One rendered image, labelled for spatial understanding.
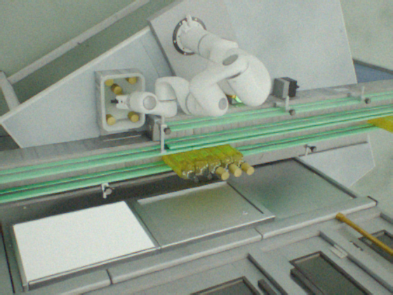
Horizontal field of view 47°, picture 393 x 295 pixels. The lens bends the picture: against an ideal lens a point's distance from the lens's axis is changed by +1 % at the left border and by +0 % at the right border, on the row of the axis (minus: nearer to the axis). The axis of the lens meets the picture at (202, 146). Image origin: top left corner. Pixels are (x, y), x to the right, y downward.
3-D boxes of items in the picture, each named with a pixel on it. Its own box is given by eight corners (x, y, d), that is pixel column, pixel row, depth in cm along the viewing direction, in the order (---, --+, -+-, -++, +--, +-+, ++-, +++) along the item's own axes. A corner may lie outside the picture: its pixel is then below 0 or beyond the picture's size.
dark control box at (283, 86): (271, 93, 219) (282, 98, 212) (274, 77, 215) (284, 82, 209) (285, 91, 222) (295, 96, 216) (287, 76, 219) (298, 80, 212)
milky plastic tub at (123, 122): (97, 124, 181) (103, 132, 174) (94, 70, 172) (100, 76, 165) (137, 119, 189) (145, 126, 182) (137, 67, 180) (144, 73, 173)
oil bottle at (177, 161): (161, 159, 187) (183, 182, 170) (161, 147, 185) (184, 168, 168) (173, 157, 190) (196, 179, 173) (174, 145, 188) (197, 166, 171)
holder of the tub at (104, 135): (97, 136, 184) (103, 143, 178) (94, 71, 173) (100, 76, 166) (137, 130, 192) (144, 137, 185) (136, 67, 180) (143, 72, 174)
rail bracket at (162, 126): (151, 145, 182) (164, 158, 172) (152, 107, 175) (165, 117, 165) (158, 145, 183) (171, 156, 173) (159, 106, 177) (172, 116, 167)
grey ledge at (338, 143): (207, 164, 212) (219, 174, 203) (208, 147, 209) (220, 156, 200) (353, 135, 255) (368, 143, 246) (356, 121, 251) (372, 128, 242)
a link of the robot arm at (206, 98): (223, 87, 152) (201, 53, 144) (270, 87, 136) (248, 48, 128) (196, 121, 146) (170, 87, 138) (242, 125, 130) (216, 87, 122)
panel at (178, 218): (8, 231, 157) (23, 293, 130) (8, 223, 156) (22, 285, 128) (228, 182, 197) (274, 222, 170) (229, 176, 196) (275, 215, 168)
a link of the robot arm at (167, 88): (207, 114, 149) (170, 111, 165) (205, 75, 147) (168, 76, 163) (187, 116, 143) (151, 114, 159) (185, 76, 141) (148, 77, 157)
